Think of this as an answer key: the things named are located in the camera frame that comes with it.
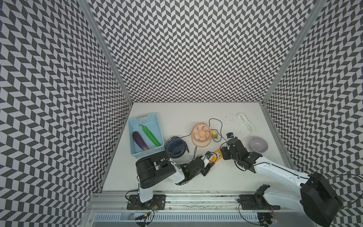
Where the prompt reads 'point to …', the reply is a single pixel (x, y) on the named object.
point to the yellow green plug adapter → (214, 134)
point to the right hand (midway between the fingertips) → (223, 151)
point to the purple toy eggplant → (138, 139)
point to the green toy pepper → (151, 135)
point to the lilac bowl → (258, 144)
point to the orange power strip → (217, 155)
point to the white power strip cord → (250, 126)
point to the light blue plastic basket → (146, 136)
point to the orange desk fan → (201, 135)
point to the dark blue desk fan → (176, 146)
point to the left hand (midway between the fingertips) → (209, 162)
